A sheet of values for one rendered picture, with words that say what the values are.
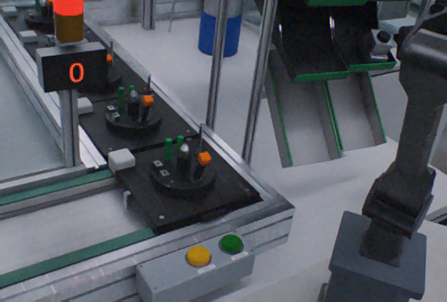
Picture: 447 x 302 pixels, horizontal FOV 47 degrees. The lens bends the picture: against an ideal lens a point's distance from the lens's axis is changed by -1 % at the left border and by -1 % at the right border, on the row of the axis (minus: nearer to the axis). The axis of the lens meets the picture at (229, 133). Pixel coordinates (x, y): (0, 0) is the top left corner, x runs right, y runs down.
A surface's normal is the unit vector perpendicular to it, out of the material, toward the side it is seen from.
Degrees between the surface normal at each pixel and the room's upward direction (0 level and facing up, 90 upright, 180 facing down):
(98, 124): 0
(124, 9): 90
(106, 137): 0
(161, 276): 0
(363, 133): 45
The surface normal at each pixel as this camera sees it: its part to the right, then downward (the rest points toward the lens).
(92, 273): 0.11, -0.85
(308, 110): 0.36, -0.24
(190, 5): 0.54, 0.49
